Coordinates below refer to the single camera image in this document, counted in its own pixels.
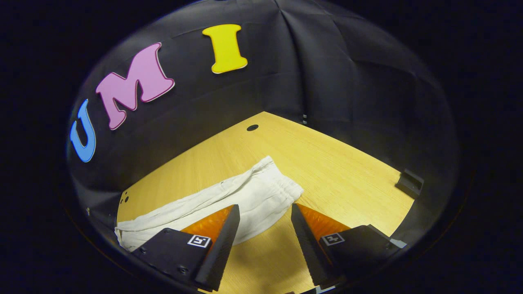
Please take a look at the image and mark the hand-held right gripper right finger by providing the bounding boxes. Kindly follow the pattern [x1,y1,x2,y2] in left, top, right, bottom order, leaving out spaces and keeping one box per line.
[291,203,408,288]

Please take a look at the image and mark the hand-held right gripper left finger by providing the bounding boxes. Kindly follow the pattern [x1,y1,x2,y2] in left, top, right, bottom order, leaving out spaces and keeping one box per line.
[131,204,241,292]

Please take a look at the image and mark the black backdrop cloth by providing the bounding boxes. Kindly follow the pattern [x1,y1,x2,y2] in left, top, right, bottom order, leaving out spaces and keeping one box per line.
[65,0,461,262]

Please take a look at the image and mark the black table bracket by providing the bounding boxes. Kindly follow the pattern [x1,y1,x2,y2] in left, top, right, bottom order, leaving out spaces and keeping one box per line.
[395,168,425,200]

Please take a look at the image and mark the white jeans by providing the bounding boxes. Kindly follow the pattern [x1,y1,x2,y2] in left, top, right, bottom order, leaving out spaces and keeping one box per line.
[114,155,305,252]

